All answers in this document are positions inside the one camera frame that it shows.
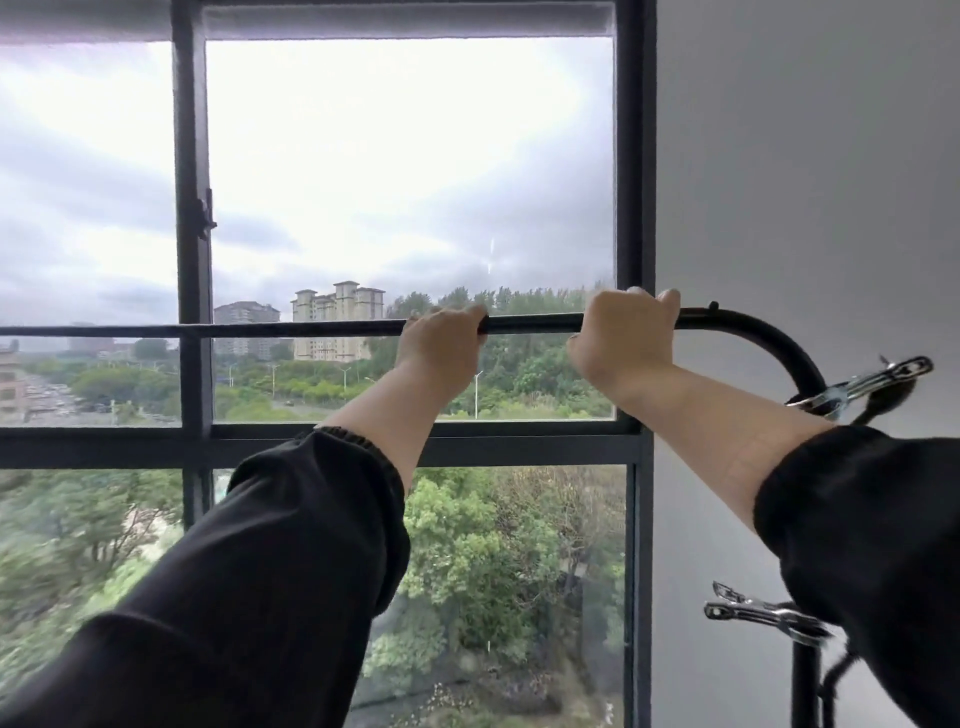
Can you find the person's right hand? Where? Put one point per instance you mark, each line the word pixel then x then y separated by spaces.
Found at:
pixel 619 334

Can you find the person's left hand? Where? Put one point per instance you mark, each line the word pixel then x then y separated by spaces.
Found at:
pixel 435 349

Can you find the person's right fingers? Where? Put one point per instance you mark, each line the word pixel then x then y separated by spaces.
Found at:
pixel 637 300

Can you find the person's left fingers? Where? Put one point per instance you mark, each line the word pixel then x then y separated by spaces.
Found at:
pixel 465 315

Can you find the black metal clothes rack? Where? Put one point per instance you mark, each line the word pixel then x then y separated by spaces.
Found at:
pixel 540 324

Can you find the person's right forearm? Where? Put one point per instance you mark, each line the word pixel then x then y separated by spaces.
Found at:
pixel 787 480

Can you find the person's left forearm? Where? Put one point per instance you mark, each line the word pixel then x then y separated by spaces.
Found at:
pixel 300 547

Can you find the silver metal clothes clip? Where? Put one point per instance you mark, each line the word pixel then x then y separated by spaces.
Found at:
pixel 765 613
pixel 862 388

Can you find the grey roller blind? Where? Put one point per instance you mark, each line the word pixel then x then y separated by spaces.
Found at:
pixel 405 19

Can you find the black window frame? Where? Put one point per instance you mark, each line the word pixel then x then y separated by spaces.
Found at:
pixel 637 187

